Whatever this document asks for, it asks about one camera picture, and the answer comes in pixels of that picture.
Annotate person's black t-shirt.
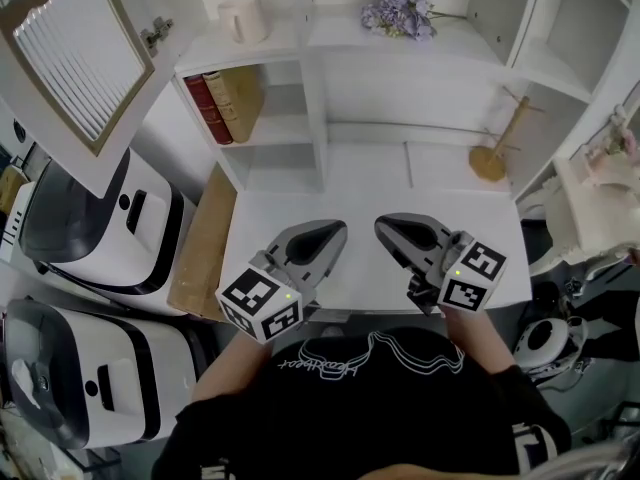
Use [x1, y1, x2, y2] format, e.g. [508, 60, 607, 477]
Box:
[151, 325, 573, 480]

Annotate red book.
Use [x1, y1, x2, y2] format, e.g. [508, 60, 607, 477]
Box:
[183, 73, 234, 146]

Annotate wooden mug tree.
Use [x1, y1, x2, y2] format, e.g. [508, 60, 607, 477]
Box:
[468, 86, 548, 183]

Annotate purple artificial flowers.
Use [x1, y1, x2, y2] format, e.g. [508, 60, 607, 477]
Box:
[360, 0, 467, 42]

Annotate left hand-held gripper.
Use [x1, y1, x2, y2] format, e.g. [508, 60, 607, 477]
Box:
[214, 218, 349, 343]

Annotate cream ceramic mug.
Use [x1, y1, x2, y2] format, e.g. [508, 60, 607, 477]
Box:
[217, 0, 274, 46]

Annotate metal door hinge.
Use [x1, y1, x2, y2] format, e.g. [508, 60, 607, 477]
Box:
[139, 16, 174, 59]

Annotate pink flower decoration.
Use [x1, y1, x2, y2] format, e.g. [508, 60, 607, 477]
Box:
[584, 102, 640, 180]

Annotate small brown cardboard box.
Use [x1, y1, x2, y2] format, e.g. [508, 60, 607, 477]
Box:
[0, 165, 30, 210]

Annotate person's left forearm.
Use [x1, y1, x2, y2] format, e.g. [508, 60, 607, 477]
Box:
[191, 335, 275, 403]

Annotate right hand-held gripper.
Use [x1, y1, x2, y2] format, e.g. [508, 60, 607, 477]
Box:
[373, 211, 508, 317]

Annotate person's right forearm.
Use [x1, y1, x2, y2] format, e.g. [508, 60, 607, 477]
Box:
[438, 305, 517, 375]

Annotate tan book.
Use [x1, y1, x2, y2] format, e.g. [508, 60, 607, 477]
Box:
[202, 65, 267, 145]

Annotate white black round device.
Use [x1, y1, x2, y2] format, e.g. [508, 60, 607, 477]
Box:
[514, 315, 590, 375]

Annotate ornate cream vanity table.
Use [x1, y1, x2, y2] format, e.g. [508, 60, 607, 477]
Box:
[517, 157, 640, 280]

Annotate white louvred cabinet door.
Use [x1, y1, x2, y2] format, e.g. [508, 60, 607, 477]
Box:
[0, 0, 210, 200]

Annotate white grey service robot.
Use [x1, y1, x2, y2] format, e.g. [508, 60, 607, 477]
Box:
[0, 297, 200, 452]
[18, 147, 187, 315]

